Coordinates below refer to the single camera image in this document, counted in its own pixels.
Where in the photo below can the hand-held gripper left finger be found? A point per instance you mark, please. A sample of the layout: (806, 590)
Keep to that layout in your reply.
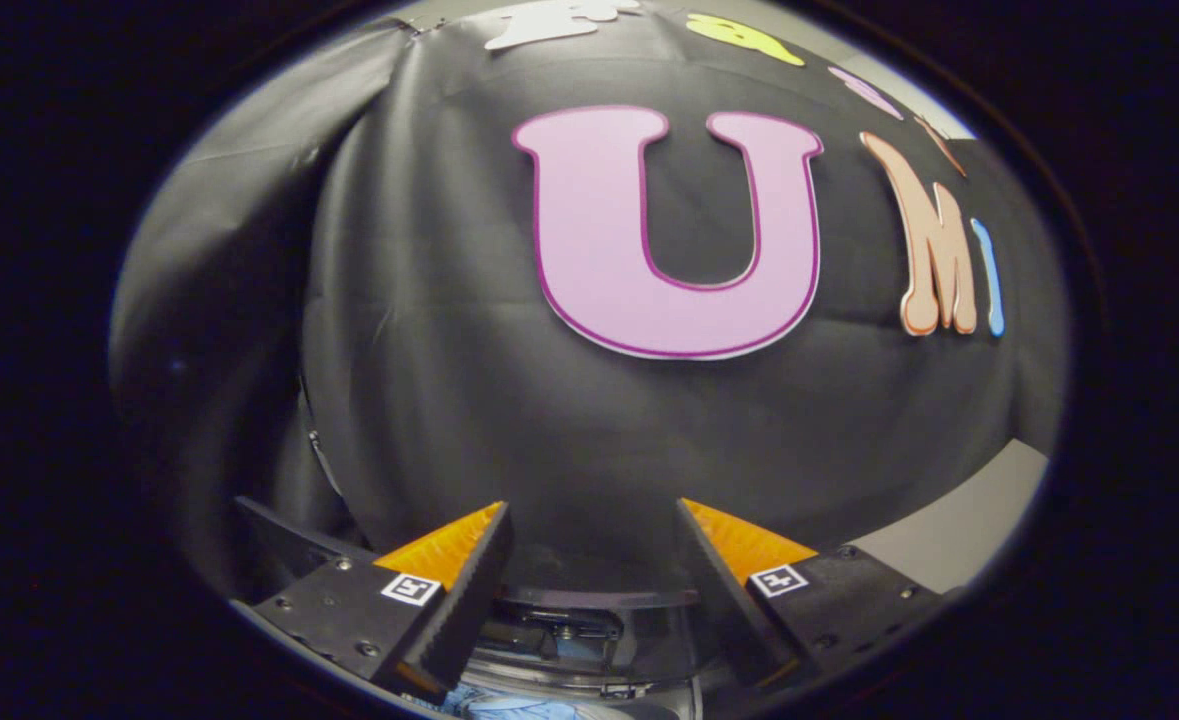
(469, 590)

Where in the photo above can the black backdrop cloth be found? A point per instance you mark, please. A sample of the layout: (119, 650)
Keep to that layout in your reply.
(449, 350)

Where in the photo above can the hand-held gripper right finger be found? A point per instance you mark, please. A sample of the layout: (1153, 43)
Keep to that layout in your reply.
(719, 590)

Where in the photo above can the light blue garment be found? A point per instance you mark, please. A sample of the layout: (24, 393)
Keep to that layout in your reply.
(519, 708)

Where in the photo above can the grey washing machine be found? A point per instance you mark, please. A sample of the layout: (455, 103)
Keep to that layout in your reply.
(569, 640)

